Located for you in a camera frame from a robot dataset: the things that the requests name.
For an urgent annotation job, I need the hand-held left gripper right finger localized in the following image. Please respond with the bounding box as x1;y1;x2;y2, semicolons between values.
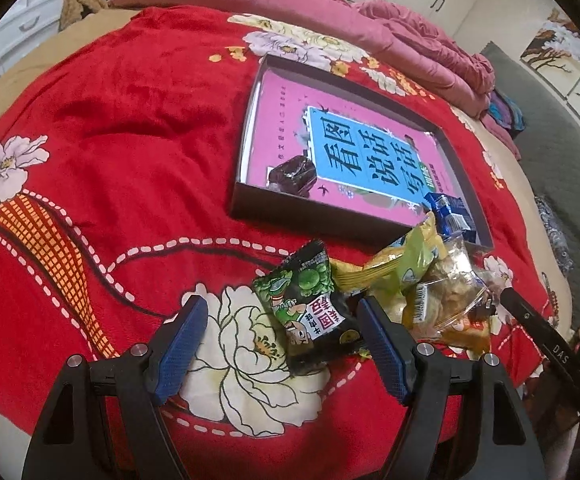
357;296;548;480

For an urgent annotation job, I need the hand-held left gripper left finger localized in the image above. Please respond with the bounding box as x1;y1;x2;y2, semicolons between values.
21;295;209;480

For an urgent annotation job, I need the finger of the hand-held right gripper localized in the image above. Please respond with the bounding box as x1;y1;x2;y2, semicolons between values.
498;285;580;396

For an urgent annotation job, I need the black green pea snack packet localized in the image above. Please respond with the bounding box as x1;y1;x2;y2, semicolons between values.
253;239;371;378

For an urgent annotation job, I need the clear pastry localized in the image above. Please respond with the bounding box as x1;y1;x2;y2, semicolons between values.
402;237;495;336

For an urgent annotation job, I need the light green snack packet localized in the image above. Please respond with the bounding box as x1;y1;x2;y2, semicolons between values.
375;212;443;306

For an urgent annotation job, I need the dark shallow cardboard box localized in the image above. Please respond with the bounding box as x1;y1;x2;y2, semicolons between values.
228;52;494;251

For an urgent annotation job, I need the long yellow candy packet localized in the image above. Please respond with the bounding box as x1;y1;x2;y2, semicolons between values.
330;247;411;301

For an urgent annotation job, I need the grey patterned cloth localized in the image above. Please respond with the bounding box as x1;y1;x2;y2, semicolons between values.
534;195;575;276

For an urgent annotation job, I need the blue snack packet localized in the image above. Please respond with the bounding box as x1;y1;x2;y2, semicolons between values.
422;191;478;241

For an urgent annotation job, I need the grey floor mat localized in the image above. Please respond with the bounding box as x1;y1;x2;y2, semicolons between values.
480;42;580;311

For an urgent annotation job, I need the red floral blanket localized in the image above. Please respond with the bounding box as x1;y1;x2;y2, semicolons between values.
0;4;570;456

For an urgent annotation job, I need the dark wrapped candy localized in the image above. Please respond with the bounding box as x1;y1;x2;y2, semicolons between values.
265;152;318;196

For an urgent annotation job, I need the colourful folded cloth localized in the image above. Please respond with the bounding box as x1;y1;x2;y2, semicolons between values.
484;87;525;138

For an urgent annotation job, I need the pink and blue book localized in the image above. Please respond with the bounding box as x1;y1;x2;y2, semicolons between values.
242;67;470;221

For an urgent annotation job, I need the brown knitted blanket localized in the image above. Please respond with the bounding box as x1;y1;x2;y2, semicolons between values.
60;0;111;31

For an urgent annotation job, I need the pink quilt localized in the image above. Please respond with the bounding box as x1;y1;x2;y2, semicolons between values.
107;0;495;121

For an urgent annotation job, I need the white drawer cabinet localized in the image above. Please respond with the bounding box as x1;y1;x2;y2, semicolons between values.
0;0;71;56

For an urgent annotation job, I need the tree wall painting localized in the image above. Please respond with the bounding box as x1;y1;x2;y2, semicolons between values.
520;7;580;101

